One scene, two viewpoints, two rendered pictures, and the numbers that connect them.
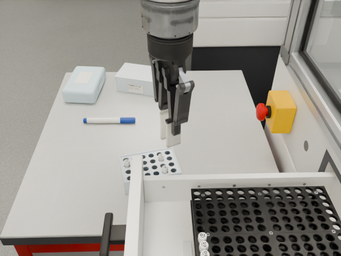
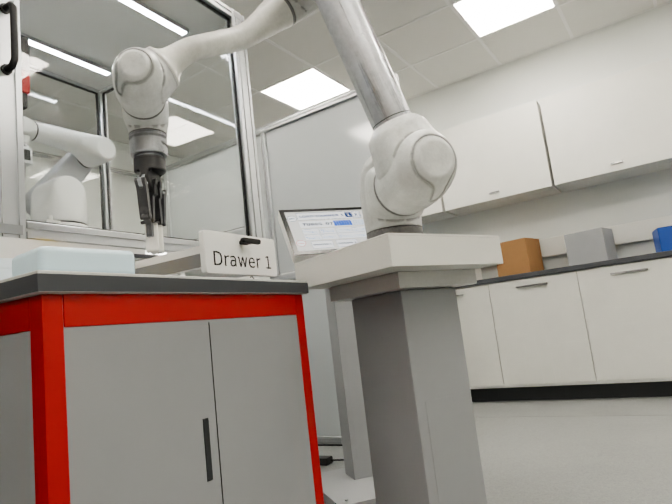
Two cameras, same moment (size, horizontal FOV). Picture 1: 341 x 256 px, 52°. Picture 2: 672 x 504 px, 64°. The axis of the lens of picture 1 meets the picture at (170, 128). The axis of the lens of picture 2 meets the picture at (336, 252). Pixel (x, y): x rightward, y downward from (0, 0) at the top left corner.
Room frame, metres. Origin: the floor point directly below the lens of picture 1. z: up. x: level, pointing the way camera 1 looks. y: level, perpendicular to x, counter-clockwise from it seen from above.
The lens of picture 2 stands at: (1.38, 1.02, 0.64)
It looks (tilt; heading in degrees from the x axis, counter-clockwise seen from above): 9 degrees up; 211
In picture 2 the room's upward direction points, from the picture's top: 7 degrees counter-clockwise
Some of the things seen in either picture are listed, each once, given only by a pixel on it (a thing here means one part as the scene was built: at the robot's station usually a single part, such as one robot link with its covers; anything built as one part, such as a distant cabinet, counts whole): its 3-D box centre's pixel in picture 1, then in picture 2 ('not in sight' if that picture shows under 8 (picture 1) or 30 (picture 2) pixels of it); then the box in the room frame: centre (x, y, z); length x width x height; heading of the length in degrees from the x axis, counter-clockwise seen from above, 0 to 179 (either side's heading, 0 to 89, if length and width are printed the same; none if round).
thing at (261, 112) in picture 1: (263, 112); not in sight; (0.64, -0.21, 0.88); 0.04 x 0.03 x 0.04; 2
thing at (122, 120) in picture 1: (109, 120); not in sight; (0.74, 0.16, 0.77); 0.14 x 0.02 x 0.02; 91
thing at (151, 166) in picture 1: (149, 169); not in sight; (0.55, 0.05, 0.78); 0.12 x 0.08 x 0.04; 104
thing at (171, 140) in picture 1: (173, 131); (157, 239); (0.53, -0.01, 0.91); 0.03 x 0.01 x 0.07; 117
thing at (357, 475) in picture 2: not in sight; (358, 360); (-0.61, -0.15, 0.51); 0.50 x 0.45 x 1.02; 50
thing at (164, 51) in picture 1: (170, 55); (150, 176); (0.54, 0.00, 1.06); 0.08 x 0.07 x 0.09; 27
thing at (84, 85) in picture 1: (84, 84); (75, 266); (0.90, 0.26, 0.78); 0.15 x 0.10 x 0.04; 175
